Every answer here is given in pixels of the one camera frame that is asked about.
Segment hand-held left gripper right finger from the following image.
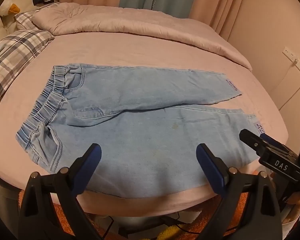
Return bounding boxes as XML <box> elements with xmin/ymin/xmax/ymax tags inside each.
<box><xmin>195</xmin><ymin>143</ymin><xmax>283</xmax><ymax>240</ymax></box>

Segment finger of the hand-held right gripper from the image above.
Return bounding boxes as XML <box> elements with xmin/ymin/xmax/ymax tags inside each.
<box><xmin>259</xmin><ymin>133</ymin><xmax>294</xmax><ymax>155</ymax></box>
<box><xmin>239</xmin><ymin>129</ymin><xmax>267</xmax><ymax>157</ymax></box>

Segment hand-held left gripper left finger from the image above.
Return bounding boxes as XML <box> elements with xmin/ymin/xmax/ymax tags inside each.
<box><xmin>18</xmin><ymin>143</ymin><xmax>108</xmax><ymax>240</ymax></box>

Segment light blue denim pants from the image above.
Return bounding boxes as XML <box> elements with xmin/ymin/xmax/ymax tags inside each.
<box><xmin>16</xmin><ymin>64</ymin><xmax>264</xmax><ymax>198</ymax></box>

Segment yellow fluffy item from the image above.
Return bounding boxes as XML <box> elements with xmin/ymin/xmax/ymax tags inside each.
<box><xmin>156</xmin><ymin>226</ymin><xmax>187</xmax><ymax>240</ymax></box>

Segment bed with pink sheet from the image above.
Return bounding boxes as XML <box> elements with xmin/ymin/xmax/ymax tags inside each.
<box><xmin>0</xmin><ymin>31</ymin><xmax>290</xmax><ymax>217</ymax></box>

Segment large plaid pillow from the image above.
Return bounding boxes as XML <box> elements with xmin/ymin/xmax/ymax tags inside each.
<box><xmin>0</xmin><ymin>29</ymin><xmax>56</xmax><ymax>110</ymax></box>

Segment pink quilt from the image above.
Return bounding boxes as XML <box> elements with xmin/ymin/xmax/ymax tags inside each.
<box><xmin>31</xmin><ymin>2</ymin><xmax>253</xmax><ymax>72</ymax></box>

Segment small plaid pillow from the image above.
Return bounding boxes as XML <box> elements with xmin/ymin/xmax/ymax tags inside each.
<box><xmin>14</xmin><ymin>2</ymin><xmax>60</xmax><ymax>30</ymax></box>

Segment white duck plush toy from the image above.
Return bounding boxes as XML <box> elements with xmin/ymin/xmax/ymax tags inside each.
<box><xmin>0</xmin><ymin>0</ymin><xmax>40</xmax><ymax>18</ymax></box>

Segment black cable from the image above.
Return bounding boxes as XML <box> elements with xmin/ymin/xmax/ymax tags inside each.
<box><xmin>102</xmin><ymin>210</ymin><xmax>217</xmax><ymax>233</ymax></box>

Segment white wall power strip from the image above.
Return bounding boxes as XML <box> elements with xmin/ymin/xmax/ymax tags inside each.
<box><xmin>282</xmin><ymin>46</ymin><xmax>300</xmax><ymax>77</ymax></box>

